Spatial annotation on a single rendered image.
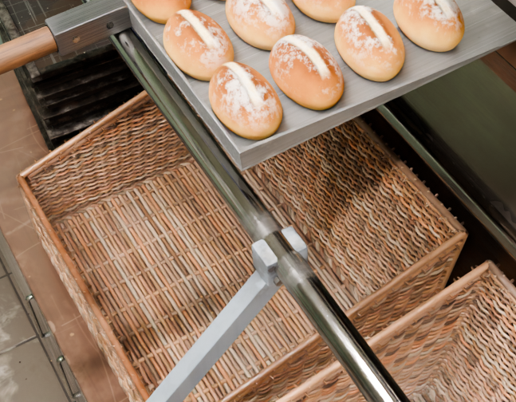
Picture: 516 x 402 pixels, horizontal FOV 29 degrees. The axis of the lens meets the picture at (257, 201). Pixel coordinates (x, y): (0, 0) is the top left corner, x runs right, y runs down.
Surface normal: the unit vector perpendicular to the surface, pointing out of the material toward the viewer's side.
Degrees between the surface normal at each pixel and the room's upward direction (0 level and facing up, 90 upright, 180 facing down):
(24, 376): 0
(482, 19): 2
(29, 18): 0
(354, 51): 67
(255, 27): 62
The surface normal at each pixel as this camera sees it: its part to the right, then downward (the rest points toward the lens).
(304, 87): -0.48, 0.37
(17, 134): -0.05, -0.64
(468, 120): -0.84, 0.16
